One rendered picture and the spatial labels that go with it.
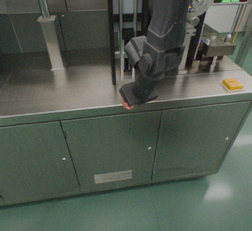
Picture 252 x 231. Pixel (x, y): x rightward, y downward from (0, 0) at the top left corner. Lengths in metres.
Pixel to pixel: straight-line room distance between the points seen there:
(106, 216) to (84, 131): 0.74
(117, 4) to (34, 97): 0.56
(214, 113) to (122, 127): 0.50
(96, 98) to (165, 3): 0.62
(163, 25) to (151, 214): 1.36
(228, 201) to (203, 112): 0.85
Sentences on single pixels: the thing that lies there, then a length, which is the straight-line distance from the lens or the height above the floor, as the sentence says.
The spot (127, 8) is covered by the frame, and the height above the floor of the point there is 1.25.
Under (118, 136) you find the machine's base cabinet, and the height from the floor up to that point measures 0.66.
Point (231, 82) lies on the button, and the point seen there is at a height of 0.92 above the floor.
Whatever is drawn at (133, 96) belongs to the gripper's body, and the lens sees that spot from 0.55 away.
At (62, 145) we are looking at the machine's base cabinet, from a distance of 1.09.
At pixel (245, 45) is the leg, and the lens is 2.03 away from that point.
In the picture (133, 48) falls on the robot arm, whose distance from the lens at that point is 0.51.
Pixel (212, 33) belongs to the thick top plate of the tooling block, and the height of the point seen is 1.03.
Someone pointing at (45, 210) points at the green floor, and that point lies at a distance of 1.67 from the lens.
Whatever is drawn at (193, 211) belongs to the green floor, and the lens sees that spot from 1.63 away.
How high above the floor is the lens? 1.46
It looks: 40 degrees down
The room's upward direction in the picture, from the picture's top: straight up
